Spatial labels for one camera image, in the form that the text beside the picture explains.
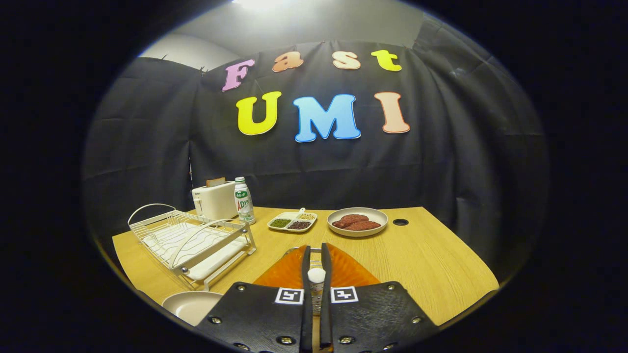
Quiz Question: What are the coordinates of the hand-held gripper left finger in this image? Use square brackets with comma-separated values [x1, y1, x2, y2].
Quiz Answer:
[195, 245, 313, 353]

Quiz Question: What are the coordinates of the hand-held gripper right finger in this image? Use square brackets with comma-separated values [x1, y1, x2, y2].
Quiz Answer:
[320, 242, 440, 353]

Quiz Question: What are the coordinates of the beige round plate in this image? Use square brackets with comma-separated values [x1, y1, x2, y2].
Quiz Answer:
[162, 291, 224, 327]

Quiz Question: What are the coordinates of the white wire dish rack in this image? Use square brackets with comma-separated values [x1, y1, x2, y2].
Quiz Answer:
[128, 203, 257, 291]

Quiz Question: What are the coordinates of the white oval dish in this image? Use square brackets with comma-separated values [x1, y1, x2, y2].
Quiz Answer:
[327, 207, 389, 238]

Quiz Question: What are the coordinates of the white drip tray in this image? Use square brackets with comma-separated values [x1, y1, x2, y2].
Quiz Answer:
[147, 223, 248, 281]

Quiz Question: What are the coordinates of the white divided tray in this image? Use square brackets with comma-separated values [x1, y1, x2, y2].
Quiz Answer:
[267, 207, 318, 233]

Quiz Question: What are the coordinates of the white bottle with green label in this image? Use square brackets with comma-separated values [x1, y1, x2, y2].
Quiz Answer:
[234, 176, 256, 225]

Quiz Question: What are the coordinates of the white toaster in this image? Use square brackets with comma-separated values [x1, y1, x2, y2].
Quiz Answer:
[191, 181, 239, 221]

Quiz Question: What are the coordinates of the bright ceiling light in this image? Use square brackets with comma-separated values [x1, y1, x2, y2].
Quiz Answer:
[231, 0, 295, 11]

